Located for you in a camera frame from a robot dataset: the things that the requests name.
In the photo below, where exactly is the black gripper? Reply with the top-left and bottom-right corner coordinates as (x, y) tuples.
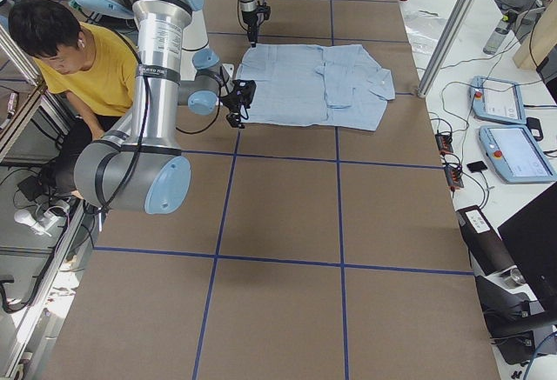
(220, 93), (245, 129)
(242, 10), (259, 47)

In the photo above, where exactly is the light blue button shirt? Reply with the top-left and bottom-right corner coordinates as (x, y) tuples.
(237, 44), (395, 131)

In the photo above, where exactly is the person in yellow shirt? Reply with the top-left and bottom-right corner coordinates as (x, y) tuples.
(8, 0), (138, 197)

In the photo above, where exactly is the clear plastic bag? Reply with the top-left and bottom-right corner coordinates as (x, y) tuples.
(403, 10), (447, 56)

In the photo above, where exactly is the orange black electronics module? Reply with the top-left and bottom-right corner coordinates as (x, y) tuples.
(435, 132), (454, 156)

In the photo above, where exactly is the white power strip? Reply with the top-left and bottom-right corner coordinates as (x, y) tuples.
(14, 205), (70, 237)

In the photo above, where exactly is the clear water bottle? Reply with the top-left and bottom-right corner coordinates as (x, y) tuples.
(482, 10), (518, 55)

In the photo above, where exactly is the upper teach pendant tablet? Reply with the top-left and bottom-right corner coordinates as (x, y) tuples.
(469, 76), (527, 125)

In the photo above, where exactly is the teach pendant tablet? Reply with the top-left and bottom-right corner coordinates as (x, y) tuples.
(478, 124), (556, 184)
(469, 76), (527, 125)

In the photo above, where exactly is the lower teach pendant tablet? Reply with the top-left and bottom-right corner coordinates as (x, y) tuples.
(478, 124), (556, 184)

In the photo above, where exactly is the black power adapter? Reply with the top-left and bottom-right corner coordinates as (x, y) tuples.
(526, 117), (544, 142)

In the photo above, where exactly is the black monitor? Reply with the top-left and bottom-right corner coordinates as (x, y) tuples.
(498, 184), (556, 310)

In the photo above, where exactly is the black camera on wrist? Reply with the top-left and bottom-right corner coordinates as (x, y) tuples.
(231, 79), (257, 110)
(256, 1), (272, 23)

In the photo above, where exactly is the aluminium frame post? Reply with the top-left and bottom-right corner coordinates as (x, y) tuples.
(416, 0), (475, 98)

